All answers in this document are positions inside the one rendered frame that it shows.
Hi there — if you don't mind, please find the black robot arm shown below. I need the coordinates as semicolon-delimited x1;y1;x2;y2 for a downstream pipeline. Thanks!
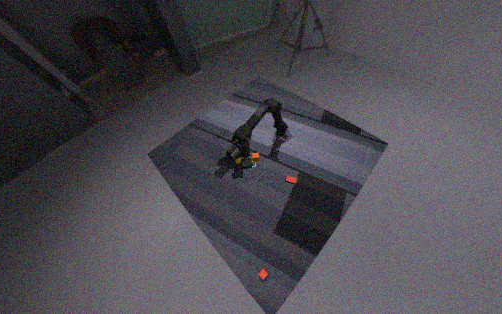
226;98;288;161

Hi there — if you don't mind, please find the yellow bar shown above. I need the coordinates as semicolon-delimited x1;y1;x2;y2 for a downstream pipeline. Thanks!
236;153;259;164

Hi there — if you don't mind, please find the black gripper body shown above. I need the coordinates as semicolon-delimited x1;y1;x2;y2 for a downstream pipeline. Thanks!
241;148;252;169

